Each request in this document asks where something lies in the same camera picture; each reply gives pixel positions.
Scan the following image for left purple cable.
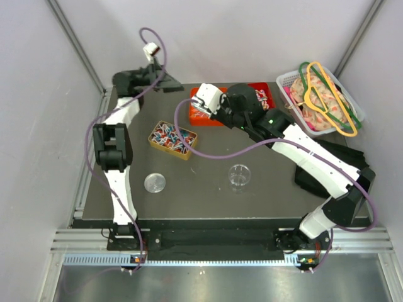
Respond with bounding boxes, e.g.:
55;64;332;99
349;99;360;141
84;27;167;274

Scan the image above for clear jar lid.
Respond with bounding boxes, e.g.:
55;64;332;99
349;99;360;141
144;173;166;193

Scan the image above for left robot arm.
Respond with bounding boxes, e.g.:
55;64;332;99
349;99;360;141
92;59;184;250

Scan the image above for gold candy tin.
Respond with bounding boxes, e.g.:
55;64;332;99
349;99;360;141
148;121;191;160

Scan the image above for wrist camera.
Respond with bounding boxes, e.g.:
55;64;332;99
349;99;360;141
143;42;160;64
194;83;225;117

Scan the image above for floral cloth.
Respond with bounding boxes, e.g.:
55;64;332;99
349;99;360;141
289;77;351;131

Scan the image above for clear glass jar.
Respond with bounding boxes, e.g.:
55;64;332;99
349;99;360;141
228;164;251;192

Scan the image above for black cloth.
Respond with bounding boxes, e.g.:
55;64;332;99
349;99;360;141
294;139;370;199

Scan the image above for red candy box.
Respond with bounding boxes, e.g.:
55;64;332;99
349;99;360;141
248;82;276;111

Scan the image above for metal scoop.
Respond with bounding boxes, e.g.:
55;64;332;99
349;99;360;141
191;96;210;115

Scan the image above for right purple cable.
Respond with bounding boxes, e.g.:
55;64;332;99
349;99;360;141
173;99;378;273

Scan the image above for purple cable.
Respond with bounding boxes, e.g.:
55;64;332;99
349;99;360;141
173;99;378;273
84;27;167;274

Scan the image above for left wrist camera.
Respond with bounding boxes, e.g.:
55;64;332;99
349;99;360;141
143;42;160;64

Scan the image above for green hanger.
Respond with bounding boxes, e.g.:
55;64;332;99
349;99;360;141
298;61;362;137

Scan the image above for yellow hanger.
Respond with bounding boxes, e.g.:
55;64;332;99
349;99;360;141
297;72;357;131

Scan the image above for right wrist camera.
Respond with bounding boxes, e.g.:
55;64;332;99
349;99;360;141
194;83;225;117

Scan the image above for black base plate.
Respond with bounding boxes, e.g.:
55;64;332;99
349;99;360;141
108;228;330;262

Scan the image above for orange candy box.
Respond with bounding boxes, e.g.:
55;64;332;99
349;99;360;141
188;87;227;126

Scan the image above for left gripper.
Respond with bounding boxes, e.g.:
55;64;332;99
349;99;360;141
128;57;183;93

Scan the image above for white plastic basket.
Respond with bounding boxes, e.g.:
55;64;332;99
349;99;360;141
276;62;365;138

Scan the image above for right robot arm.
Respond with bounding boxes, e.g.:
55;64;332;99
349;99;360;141
198;83;375;249

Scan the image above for white cable duct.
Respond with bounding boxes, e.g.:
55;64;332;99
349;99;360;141
62;254;303;267

